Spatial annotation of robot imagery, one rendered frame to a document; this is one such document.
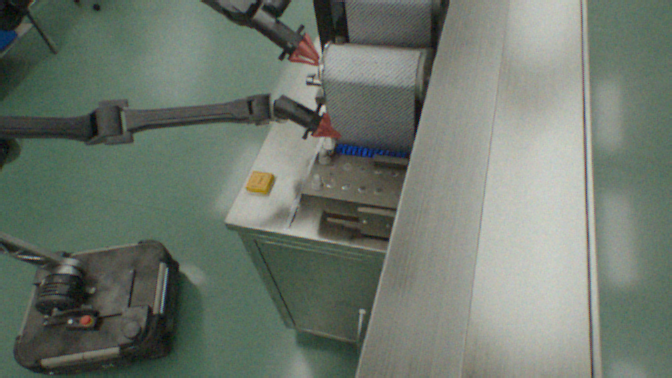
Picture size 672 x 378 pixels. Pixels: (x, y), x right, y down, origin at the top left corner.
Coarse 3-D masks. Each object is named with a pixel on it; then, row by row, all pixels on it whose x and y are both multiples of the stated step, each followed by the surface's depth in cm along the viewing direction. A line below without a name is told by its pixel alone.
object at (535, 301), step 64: (512, 0) 104; (576, 0) 101; (512, 64) 91; (576, 64) 89; (512, 128) 81; (576, 128) 79; (512, 192) 73; (576, 192) 71; (512, 256) 66; (576, 256) 65; (512, 320) 61; (576, 320) 60
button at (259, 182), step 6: (252, 174) 151; (258, 174) 151; (264, 174) 151; (270, 174) 150; (252, 180) 150; (258, 180) 149; (264, 180) 149; (270, 180) 150; (246, 186) 149; (252, 186) 148; (258, 186) 148; (264, 186) 148; (258, 192) 149; (264, 192) 148
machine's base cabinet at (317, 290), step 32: (256, 256) 157; (288, 256) 151; (320, 256) 144; (352, 256) 138; (288, 288) 171; (320, 288) 163; (352, 288) 156; (288, 320) 197; (320, 320) 188; (352, 320) 178
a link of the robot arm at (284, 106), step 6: (282, 96) 132; (276, 102) 133; (282, 102) 132; (288, 102) 132; (294, 102) 133; (276, 108) 132; (282, 108) 132; (288, 108) 132; (294, 108) 133; (282, 114) 133; (288, 114) 133; (294, 114) 134
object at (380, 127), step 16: (336, 112) 130; (352, 112) 129; (368, 112) 127; (384, 112) 125; (400, 112) 124; (336, 128) 135; (352, 128) 134; (368, 128) 132; (384, 128) 130; (400, 128) 128; (352, 144) 139; (368, 144) 137; (384, 144) 135; (400, 144) 133
